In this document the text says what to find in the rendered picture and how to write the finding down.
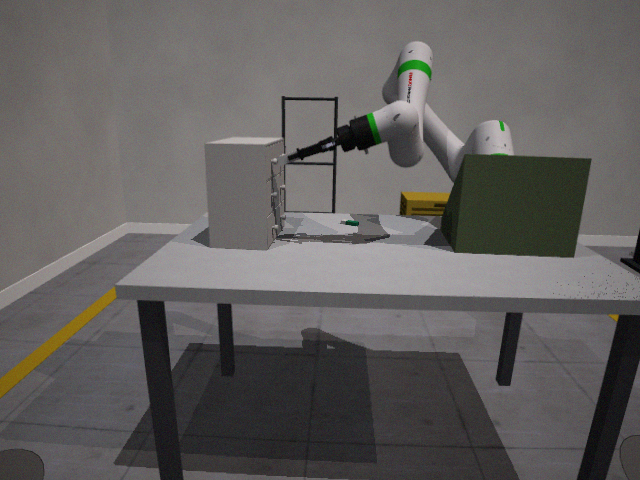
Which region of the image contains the small white chest of drawers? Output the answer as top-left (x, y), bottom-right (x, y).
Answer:
top-left (204, 137), bottom-right (284, 251)

